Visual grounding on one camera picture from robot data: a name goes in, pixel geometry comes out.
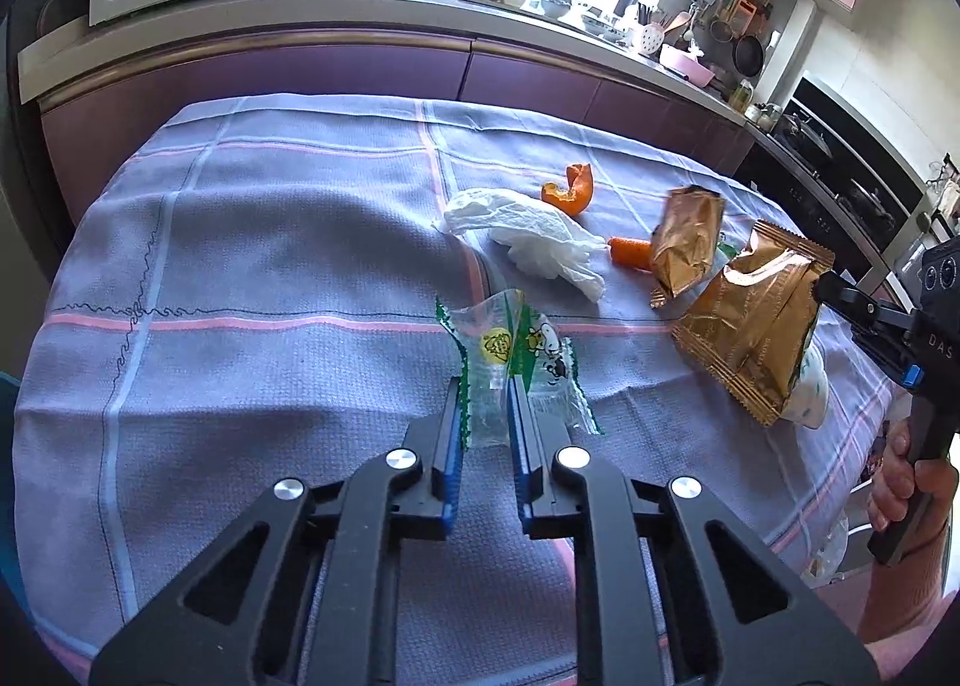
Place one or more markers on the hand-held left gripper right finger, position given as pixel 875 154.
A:
pixel 523 465

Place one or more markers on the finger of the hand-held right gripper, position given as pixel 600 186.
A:
pixel 862 311

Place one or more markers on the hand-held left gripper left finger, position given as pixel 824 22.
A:
pixel 451 465

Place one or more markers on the large gold snack packet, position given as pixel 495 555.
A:
pixel 757 326

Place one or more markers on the clear wrapper yellow cartoon print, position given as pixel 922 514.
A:
pixel 487 356

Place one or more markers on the orange peel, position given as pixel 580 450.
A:
pixel 574 195

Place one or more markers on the person's right forearm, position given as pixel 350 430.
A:
pixel 904 611

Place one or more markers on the person's right hand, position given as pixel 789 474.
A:
pixel 892 483

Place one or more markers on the white cup green print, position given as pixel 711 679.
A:
pixel 814 386

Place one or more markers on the black cooking pot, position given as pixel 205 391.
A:
pixel 806 139

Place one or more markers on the small gold snack packet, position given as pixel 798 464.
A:
pixel 686 244

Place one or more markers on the small glass jar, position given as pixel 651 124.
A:
pixel 769 116

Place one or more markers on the crumpled white tissue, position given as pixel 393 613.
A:
pixel 525 229

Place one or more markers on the carrot piece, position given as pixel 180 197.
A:
pixel 630 253

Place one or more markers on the oil bottle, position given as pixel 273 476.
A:
pixel 742 94

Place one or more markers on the black frying pan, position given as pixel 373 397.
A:
pixel 748 56

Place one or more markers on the pink basin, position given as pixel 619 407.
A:
pixel 686 65

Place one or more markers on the orange grater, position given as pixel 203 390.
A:
pixel 742 13

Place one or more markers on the polka dot utensil holder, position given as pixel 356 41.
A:
pixel 650 39

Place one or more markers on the white patterned bowl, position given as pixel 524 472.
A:
pixel 601 26

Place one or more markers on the purple base cabinets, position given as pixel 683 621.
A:
pixel 300 75

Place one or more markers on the blue patterned bowl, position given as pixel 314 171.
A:
pixel 557 5

